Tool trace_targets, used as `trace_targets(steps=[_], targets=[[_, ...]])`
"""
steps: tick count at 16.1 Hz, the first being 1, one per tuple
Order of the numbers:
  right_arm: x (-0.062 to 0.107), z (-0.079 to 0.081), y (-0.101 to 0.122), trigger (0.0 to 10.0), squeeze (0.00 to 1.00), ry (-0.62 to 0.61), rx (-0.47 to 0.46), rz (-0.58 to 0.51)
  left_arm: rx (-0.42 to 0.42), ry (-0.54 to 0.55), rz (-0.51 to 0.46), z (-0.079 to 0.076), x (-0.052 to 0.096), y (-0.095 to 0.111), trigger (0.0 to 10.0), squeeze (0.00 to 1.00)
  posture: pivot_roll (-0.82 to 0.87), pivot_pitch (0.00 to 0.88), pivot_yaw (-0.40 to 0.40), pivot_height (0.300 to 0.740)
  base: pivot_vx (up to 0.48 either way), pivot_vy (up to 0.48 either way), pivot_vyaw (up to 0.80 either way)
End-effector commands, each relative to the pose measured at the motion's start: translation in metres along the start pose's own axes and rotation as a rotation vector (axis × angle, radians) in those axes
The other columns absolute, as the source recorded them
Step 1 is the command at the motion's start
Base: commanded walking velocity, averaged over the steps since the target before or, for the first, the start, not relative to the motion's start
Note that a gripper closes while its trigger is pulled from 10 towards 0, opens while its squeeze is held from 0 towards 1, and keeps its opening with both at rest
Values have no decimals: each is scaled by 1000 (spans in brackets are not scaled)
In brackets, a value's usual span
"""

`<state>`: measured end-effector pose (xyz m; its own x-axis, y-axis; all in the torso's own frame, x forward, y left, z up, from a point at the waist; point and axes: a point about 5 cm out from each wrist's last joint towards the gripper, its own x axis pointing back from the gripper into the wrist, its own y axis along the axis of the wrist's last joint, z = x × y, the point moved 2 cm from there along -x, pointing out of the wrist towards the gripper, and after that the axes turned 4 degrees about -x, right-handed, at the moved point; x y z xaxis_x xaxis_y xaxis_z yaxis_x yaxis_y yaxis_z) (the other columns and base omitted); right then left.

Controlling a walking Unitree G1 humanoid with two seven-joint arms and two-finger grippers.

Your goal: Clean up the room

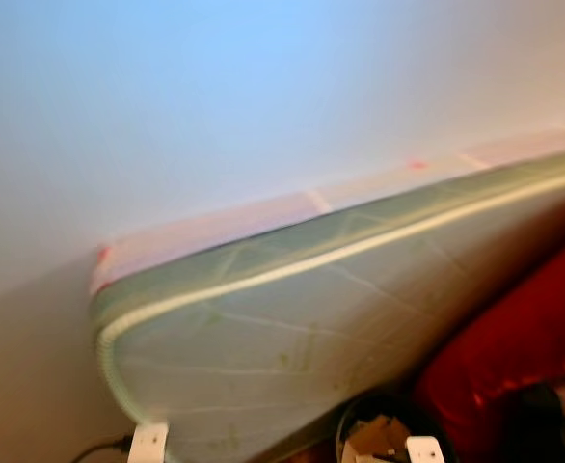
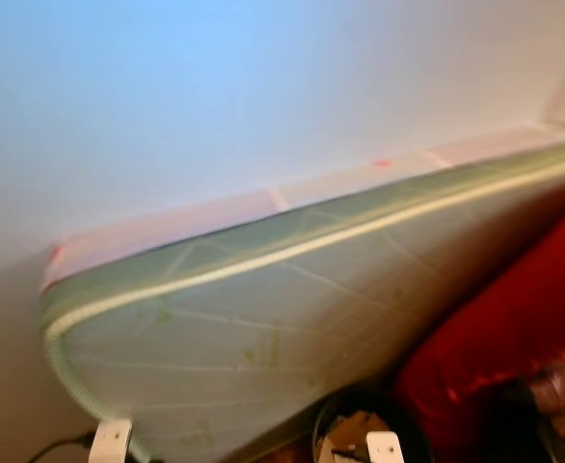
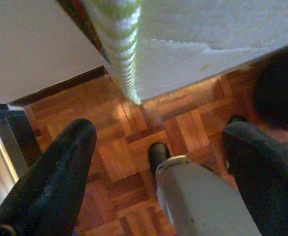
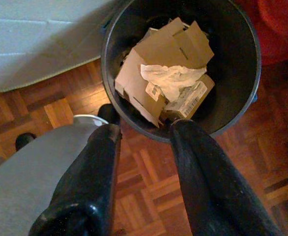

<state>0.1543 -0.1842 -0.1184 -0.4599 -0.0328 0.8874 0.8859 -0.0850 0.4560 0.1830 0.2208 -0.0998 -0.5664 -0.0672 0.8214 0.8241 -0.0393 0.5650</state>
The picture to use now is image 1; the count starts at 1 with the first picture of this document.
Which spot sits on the red fabric cushion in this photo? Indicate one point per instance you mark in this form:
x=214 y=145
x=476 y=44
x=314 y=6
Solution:
x=514 y=338

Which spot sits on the black round bin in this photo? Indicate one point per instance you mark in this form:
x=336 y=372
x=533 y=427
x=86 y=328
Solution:
x=389 y=403

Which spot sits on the brown cardboard piece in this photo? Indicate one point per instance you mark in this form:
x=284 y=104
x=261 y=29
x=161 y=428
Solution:
x=374 y=439

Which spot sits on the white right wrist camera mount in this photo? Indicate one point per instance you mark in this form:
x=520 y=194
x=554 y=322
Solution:
x=425 y=451

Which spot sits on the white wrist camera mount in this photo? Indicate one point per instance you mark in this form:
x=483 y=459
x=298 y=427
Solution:
x=425 y=451
x=149 y=444

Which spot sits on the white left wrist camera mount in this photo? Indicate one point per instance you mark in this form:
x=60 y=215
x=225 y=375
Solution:
x=149 y=444

